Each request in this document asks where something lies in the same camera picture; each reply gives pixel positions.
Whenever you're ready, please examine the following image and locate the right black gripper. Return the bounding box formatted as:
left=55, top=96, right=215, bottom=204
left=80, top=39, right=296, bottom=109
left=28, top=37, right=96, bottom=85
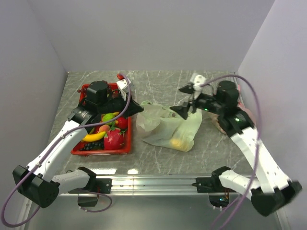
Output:
left=169, top=84, right=224, bottom=119

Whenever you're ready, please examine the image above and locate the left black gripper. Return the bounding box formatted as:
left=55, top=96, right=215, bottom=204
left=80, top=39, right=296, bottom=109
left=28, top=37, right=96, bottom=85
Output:
left=99, top=90, right=144, bottom=119

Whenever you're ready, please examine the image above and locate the green avocado print plastic bag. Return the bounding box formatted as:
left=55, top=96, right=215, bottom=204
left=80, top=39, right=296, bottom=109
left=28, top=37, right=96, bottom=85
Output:
left=136, top=101, right=202, bottom=152

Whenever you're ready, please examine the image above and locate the yellow fake lemon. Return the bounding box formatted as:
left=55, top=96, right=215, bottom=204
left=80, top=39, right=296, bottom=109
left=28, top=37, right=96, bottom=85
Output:
left=170, top=138, right=186, bottom=151

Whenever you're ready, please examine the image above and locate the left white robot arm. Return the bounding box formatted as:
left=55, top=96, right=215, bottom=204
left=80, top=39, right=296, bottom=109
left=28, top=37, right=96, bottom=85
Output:
left=12, top=79, right=143, bottom=208

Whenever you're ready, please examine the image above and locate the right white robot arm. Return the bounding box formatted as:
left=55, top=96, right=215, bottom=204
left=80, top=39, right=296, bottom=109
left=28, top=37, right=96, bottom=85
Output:
left=171, top=80, right=302, bottom=217

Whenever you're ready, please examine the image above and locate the green fake lime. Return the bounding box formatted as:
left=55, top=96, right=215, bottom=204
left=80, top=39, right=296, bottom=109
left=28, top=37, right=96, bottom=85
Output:
left=101, top=113, right=116, bottom=124

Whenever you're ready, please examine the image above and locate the pink plastic bag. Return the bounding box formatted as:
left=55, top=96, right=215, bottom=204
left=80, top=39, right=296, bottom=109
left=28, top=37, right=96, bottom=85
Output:
left=209, top=81, right=256, bottom=137

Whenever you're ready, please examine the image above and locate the fake peach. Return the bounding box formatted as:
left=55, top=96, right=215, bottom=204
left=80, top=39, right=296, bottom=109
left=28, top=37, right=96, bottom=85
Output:
left=98, top=125, right=110, bottom=133

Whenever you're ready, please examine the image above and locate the pink fake dragon fruit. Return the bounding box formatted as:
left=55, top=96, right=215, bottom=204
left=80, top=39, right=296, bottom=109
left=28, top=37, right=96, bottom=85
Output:
left=104, top=128, right=125, bottom=150

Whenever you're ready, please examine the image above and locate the yellow fake banana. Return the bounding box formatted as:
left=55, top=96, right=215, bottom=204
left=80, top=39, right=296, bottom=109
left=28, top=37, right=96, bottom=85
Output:
left=82, top=131, right=106, bottom=142

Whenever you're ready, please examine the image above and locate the red plastic crate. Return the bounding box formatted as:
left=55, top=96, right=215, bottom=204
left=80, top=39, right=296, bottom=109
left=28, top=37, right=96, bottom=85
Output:
left=71, top=81, right=132, bottom=156

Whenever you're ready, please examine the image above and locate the dark blue grape bunch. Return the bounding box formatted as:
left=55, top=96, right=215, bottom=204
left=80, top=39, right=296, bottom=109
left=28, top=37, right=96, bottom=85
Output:
left=79, top=141, right=104, bottom=151

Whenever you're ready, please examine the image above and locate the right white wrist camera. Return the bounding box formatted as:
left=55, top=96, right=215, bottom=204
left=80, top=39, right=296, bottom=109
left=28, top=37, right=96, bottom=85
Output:
left=190, top=72, right=207, bottom=100

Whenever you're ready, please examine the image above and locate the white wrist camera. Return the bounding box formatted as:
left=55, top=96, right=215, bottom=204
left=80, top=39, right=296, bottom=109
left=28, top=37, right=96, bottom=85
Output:
left=190, top=72, right=207, bottom=100
left=116, top=73, right=131, bottom=101

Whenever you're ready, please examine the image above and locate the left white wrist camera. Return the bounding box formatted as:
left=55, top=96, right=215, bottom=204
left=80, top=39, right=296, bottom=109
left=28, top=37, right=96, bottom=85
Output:
left=116, top=73, right=131, bottom=101

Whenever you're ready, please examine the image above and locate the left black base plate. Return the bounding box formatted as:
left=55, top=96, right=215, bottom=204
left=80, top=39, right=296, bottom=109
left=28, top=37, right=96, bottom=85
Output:
left=68, top=178, right=112, bottom=210

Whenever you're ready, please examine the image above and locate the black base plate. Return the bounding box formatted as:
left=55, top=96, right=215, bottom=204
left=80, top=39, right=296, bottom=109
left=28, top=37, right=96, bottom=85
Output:
left=192, top=176, right=234, bottom=210
left=68, top=178, right=112, bottom=210

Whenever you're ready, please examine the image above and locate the aluminium rail frame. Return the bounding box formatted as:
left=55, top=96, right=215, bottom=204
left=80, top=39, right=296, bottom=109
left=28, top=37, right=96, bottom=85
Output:
left=14, top=71, right=291, bottom=230

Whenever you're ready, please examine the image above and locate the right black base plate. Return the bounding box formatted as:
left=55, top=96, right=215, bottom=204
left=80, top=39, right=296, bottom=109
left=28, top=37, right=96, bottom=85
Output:
left=192, top=176, right=234, bottom=210

